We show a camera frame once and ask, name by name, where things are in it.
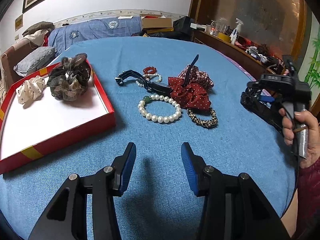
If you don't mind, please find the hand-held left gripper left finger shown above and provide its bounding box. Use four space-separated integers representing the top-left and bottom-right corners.
28 142 137 240

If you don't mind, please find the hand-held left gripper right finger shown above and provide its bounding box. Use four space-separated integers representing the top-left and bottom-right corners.
180 142 292 240

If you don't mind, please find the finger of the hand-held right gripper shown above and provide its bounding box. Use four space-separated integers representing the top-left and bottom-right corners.
246 79 275 97
240 91 285 132

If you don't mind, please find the leopard print scrunchie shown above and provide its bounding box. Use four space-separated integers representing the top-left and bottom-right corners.
187 107 219 129

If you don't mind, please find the red plaid scrunchie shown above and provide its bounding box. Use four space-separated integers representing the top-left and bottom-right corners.
178 64 215 89

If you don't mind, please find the large pearl bracelet green bead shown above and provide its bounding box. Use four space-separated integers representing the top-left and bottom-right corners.
137 94 183 124

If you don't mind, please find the red polka dot bow scrunchie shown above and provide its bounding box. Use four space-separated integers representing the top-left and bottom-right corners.
167 76 213 111

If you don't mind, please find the black banana hair clip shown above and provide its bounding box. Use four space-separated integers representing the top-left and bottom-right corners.
146 54 200 95

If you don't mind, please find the red shallow tray box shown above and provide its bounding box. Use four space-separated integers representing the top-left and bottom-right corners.
0 59 116 175

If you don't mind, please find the blue and black headband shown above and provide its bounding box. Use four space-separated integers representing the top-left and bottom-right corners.
114 69 153 90

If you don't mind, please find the person's right forearm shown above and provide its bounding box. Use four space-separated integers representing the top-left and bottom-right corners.
280 159 320 240

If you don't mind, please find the person's right hand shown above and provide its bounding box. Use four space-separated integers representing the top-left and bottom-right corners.
279 108 320 169

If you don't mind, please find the green bamboo plant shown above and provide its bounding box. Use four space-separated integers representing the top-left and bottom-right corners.
303 37 320 91

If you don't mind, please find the wooden sideboard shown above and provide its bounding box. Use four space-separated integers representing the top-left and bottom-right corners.
193 29 288 81

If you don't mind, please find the clear glass jug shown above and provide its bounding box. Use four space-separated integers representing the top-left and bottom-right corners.
215 18 227 34

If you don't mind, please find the wood framed mirror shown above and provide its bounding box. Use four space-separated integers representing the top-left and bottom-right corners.
188 0 308 63

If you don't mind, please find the black bag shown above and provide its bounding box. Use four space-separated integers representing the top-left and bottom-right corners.
172 16 196 42

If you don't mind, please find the dark sheer organza scrunchie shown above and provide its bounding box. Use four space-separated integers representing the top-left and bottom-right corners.
47 53 91 102

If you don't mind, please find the open cardboard box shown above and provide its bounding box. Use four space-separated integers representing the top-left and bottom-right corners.
139 15 173 33

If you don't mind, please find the white polka dot scrunchie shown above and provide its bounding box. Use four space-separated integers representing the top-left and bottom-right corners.
16 75 47 105

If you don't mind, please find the blue checked blanket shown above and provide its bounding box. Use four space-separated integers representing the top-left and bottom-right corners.
47 16 143 56

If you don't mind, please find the grey quilted pillow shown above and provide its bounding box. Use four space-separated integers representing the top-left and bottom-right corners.
13 46 56 77

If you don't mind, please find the brown sofa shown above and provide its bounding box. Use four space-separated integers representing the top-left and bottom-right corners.
0 39 41 93

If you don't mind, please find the pile of clothes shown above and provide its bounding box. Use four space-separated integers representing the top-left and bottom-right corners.
22 21 54 47

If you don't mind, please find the small pearl bracelet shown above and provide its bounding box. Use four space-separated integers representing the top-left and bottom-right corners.
135 73 163 88

